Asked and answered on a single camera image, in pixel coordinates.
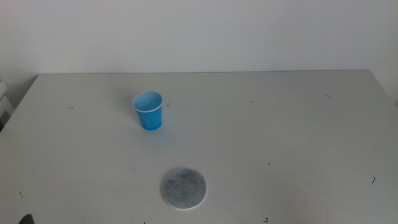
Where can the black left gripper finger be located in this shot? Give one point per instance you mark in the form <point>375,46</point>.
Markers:
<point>27,219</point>

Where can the blue plastic cup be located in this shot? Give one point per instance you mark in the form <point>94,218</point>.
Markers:
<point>150,117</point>

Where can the round grey cup mat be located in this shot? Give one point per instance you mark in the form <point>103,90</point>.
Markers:
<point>183,188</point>

